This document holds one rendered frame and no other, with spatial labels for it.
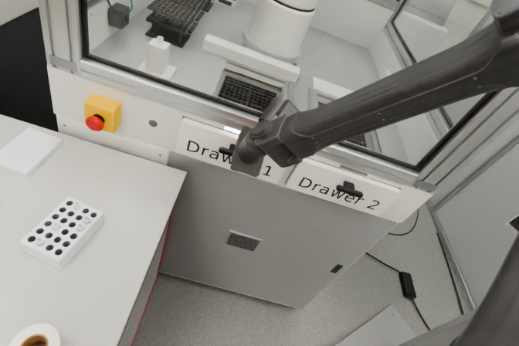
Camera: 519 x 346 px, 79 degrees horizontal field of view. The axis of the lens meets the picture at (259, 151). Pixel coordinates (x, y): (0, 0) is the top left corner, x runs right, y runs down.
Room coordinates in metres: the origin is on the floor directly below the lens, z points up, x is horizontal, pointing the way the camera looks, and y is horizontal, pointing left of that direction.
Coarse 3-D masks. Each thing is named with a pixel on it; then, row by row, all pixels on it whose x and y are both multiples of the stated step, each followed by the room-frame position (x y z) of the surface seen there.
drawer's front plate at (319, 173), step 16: (304, 160) 0.63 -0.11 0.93; (304, 176) 0.63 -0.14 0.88; (320, 176) 0.63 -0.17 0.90; (336, 176) 0.64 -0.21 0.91; (352, 176) 0.65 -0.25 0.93; (304, 192) 0.63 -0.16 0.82; (336, 192) 0.64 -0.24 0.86; (368, 192) 0.66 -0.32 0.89; (384, 192) 0.66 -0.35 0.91; (384, 208) 0.67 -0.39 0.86
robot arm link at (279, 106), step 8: (272, 104) 0.53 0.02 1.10; (280, 104) 0.53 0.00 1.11; (288, 104) 0.52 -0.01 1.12; (264, 112) 0.52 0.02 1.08; (272, 112) 0.51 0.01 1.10; (280, 112) 0.50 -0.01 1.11; (288, 112) 0.51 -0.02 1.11; (296, 112) 0.53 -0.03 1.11; (264, 120) 0.44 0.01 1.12; (256, 128) 0.43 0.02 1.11; (264, 128) 0.42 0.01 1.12; (272, 128) 0.43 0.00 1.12; (248, 136) 0.44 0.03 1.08; (256, 136) 0.42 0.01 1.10; (264, 136) 0.41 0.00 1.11
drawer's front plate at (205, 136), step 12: (192, 120) 0.59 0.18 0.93; (180, 132) 0.57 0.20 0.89; (192, 132) 0.57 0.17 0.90; (204, 132) 0.58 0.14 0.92; (216, 132) 0.58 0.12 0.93; (228, 132) 0.60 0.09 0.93; (180, 144) 0.57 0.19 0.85; (192, 144) 0.57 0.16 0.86; (204, 144) 0.58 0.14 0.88; (216, 144) 0.58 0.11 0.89; (228, 144) 0.59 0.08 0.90; (192, 156) 0.58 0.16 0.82; (204, 156) 0.58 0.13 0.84; (264, 168) 0.61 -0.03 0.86; (276, 168) 0.61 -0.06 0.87; (276, 180) 0.62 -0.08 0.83
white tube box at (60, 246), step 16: (64, 208) 0.32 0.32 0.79; (80, 208) 0.33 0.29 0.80; (48, 224) 0.28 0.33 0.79; (64, 224) 0.28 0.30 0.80; (96, 224) 0.32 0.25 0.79; (32, 240) 0.24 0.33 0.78; (48, 240) 0.24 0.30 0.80; (64, 240) 0.26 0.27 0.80; (80, 240) 0.27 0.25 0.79; (48, 256) 0.22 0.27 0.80; (64, 256) 0.23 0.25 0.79
